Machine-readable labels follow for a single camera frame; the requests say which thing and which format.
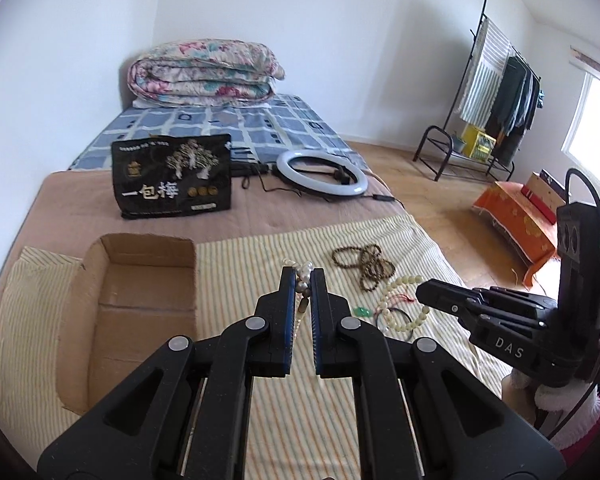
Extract cream bead bracelet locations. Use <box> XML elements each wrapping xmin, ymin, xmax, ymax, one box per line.
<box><xmin>374</xmin><ymin>273</ymin><xmax>432</xmax><ymax>335</ymax></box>

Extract brown wooden bead necklace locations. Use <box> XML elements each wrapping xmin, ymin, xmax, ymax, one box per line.
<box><xmin>330</xmin><ymin>242</ymin><xmax>398</xmax><ymax>294</ymax></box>

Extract white pearl necklace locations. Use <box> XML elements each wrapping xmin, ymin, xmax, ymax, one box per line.
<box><xmin>280</xmin><ymin>258</ymin><xmax>315</xmax><ymax>328</ymax></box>

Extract dark blue bangle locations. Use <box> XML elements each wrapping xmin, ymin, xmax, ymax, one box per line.
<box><xmin>373</xmin><ymin>307</ymin><xmax>414</xmax><ymax>334</ymax></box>

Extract striped yellow blanket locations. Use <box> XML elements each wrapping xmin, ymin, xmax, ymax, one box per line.
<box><xmin>0</xmin><ymin>212</ymin><xmax>514</xmax><ymax>480</ymax></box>

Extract orange cloth covered box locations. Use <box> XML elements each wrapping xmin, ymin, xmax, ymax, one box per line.
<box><xmin>472</xmin><ymin>181</ymin><xmax>557</xmax><ymax>288</ymax></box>

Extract red and beige books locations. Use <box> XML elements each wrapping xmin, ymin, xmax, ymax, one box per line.
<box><xmin>521</xmin><ymin>169</ymin><xmax>567</xmax><ymax>224</ymax></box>

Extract cardboard box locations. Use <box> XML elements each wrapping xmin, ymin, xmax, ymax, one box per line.
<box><xmin>56</xmin><ymin>233</ymin><xmax>197</xmax><ymax>415</ymax></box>

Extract black clothes rack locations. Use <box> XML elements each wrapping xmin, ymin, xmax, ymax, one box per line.
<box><xmin>413</xmin><ymin>8</ymin><xmax>543</xmax><ymax>182</ymax></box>

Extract yellow box on rack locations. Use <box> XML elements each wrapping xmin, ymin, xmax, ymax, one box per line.
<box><xmin>462</xmin><ymin>125</ymin><xmax>496</xmax><ymax>162</ymax></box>

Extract dark hanging clothes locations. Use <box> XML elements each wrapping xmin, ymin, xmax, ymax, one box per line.
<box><xmin>486</xmin><ymin>54</ymin><xmax>544</xmax><ymax>167</ymax></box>

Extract window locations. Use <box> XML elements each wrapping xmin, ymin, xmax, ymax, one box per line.
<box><xmin>562</xmin><ymin>47</ymin><xmax>600</xmax><ymax>184</ymax></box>

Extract brown bed cover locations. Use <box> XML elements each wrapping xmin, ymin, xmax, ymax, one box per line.
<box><xmin>0</xmin><ymin>167</ymin><xmax>397</xmax><ymax>340</ymax></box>

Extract black snack bag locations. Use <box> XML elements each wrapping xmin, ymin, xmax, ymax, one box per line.
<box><xmin>111</xmin><ymin>134</ymin><xmax>232</xmax><ymax>220</ymax></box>

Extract striped hanging towel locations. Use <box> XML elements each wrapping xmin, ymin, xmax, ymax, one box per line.
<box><xmin>456</xmin><ymin>18</ymin><xmax>514</xmax><ymax>129</ymax></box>

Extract blue checkered bed sheet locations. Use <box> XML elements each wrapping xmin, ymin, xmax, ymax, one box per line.
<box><xmin>70</xmin><ymin>94</ymin><xmax>368</xmax><ymax>170</ymax></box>

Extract folded floral quilt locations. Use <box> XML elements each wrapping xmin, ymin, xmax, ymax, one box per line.
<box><xmin>126</xmin><ymin>38</ymin><xmax>286</xmax><ymax>107</ymax></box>

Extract white ring light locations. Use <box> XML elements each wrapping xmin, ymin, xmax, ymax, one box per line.
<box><xmin>275</xmin><ymin>150</ymin><xmax>368</xmax><ymax>200</ymax></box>

